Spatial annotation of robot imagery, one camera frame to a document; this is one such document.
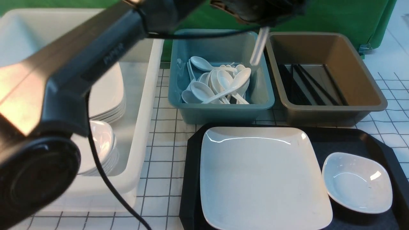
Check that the top stacked small white bowl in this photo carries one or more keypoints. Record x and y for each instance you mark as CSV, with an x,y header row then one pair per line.
x,y
100,131

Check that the pile of white spoons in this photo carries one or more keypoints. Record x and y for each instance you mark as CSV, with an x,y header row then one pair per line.
x,y
215,84

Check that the small white sauce bowl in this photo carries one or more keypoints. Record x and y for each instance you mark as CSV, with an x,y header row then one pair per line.
x,y
357,183

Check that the green backdrop cloth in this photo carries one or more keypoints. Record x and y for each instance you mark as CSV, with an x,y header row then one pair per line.
x,y
358,20

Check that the stack of small white bowls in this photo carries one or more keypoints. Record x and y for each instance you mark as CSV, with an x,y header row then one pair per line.
x,y
108,154

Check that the teal plastic bin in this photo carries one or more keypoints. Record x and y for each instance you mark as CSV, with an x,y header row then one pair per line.
x,y
236,49

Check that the black chopsticks in bin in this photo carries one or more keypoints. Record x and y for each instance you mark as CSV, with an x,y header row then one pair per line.
x,y
311,85

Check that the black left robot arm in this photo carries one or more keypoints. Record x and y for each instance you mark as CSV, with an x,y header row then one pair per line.
x,y
45,97

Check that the large white square rice plate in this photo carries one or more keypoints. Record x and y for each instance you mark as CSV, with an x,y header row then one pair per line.
x,y
262,178

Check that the white ceramic soup spoon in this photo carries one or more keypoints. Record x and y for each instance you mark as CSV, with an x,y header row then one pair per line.
x,y
259,46

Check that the large white plastic tub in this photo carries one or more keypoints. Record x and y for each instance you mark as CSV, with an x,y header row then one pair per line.
x,y
24,32

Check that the metal binder clip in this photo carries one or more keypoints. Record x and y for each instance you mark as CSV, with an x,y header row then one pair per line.
x,y
365,49

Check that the brown plastic bin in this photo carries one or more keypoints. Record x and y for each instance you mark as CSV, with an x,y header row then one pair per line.
x,y
345,65

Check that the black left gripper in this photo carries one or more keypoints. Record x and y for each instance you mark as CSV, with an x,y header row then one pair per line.
x,y
261,12

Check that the stack of white square plates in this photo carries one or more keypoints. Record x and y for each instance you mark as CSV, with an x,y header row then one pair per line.
x,y
107,93

